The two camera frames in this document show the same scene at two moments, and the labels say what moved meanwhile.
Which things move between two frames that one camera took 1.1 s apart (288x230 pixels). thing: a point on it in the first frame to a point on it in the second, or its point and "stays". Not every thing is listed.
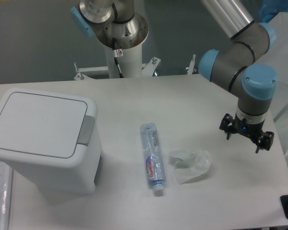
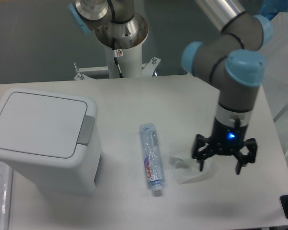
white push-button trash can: x=51 y=137 stays
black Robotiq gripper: x=264 y=140 to x=225 y=139
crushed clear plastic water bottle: x=153 y=156 stays
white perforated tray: x=1 y=177 stays
